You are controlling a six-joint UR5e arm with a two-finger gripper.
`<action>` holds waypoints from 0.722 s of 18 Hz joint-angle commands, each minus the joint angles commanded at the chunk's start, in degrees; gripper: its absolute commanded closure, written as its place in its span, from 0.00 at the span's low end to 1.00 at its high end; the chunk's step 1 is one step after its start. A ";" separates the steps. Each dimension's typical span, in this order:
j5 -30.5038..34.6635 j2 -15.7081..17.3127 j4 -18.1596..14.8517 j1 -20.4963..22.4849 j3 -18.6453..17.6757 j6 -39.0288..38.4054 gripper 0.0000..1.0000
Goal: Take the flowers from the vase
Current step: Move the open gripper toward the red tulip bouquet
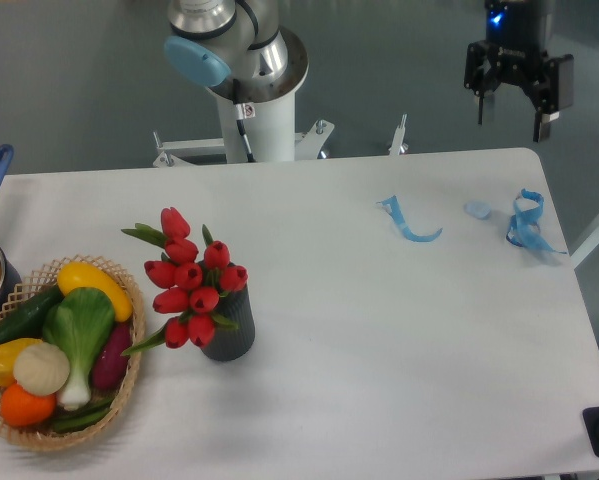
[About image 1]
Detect tangled blue ribbon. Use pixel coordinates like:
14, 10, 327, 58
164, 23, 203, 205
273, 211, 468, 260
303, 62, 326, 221
505, 189, 567, 254

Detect small pale blue cap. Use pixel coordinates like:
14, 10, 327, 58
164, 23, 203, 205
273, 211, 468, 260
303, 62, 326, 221
464, 201, 492, 220

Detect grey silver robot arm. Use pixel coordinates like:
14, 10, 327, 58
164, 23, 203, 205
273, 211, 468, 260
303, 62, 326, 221
164, 1, 574, 142

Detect blue ribbon strip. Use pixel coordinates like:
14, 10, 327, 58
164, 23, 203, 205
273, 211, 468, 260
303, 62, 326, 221
377, 195, 443, 243

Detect white garlic bulb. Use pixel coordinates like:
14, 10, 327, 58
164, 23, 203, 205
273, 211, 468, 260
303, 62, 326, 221
13, 342, 70, 396

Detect woven wicker basket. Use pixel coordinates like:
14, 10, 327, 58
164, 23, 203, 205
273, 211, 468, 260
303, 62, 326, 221
0, 255, 146, 452

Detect dark grey ribbed vase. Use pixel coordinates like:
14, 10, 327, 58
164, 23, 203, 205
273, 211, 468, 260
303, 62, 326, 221
185, 261, 256, 362

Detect green bok choy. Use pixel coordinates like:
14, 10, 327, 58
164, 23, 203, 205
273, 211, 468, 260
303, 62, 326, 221
42, 287, 115, 411

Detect purple sweet potato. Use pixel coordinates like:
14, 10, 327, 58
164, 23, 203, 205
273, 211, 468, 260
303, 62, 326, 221
91, 323, 132, 390

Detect red tulip bouquet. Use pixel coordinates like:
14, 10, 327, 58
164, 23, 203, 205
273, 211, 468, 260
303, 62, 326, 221
123, 207, 238, 356

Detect yellow bell pepper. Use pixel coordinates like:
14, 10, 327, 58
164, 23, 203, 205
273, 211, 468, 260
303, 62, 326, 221
0, 338, 42, 388

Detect green bean pods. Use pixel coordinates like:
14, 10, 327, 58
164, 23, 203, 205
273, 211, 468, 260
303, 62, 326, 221
50, 397, 113, 434

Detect orange fruit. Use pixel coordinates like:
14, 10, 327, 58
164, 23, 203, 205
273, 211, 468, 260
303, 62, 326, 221
0, 383, 56, 427

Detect white metal base bracket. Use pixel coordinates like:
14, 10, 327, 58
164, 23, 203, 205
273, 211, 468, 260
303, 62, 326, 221
153, 113, 409, 167

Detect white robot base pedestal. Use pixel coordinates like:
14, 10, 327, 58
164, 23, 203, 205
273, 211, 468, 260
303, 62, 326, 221
213, 91, 295, 164

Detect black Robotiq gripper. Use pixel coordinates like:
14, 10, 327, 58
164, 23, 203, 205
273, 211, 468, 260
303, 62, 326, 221
464, 1, 574, 142

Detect dark green cucumber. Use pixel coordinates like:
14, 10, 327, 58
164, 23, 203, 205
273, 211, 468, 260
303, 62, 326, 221
0, 285, 64, 345

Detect yellow squash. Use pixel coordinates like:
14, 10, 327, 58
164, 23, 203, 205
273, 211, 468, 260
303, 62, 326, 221
57, 261, 133, 322

